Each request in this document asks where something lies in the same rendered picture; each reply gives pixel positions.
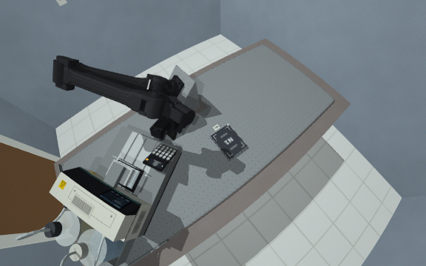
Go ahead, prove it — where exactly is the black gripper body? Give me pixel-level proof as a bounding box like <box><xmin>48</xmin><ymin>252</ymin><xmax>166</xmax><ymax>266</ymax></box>
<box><xmin>168</xmin><ymin>124</ymin><xmax>186</xmax><ymax>134</ymax></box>

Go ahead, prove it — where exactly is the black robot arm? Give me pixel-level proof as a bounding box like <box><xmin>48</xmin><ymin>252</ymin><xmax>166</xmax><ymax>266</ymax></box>
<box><xmin>53</xmin><ymin>55</ymin><xmax>195</xmax><ymax>141</ymax></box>

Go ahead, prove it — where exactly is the white multi-well plate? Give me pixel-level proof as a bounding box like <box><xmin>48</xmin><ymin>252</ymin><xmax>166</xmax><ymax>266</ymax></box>
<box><xmin>122</xmin><ymin>163</ymin><xmax>140</xmax><ymax>188</ymax></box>

